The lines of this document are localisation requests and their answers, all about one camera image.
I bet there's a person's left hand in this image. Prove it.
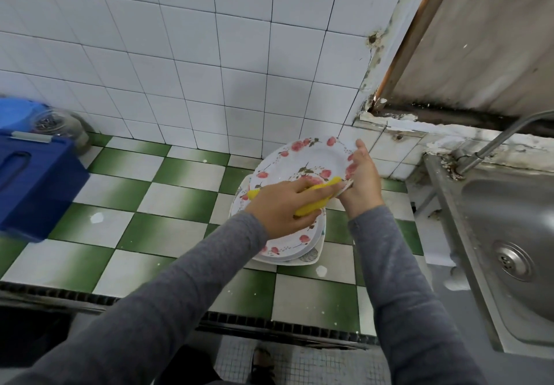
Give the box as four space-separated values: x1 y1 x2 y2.
244 177 343 240

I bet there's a person's right hand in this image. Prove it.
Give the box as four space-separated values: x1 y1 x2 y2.
339 138 384 221

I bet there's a rose-pattern plate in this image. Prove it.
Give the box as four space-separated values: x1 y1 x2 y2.
229 199 327 260
238 136 356 213

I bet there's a person's right forearm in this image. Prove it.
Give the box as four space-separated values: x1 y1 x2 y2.
350 204 486 385

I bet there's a person's black shoe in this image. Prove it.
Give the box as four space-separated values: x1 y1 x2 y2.
249 346 276 385

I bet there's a metal faucet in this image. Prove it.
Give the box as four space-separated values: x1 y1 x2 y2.
452 110 554 178

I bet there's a stainless steel sink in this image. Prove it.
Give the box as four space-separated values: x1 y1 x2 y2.
422 151 554 360

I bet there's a glass jar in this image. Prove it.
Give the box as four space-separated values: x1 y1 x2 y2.
30 109 89 152

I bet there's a blue plastic box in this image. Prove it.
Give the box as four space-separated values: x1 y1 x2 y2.
0 134 90 243

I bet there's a blue plastic bowl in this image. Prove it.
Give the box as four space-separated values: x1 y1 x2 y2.
0 97 48 135

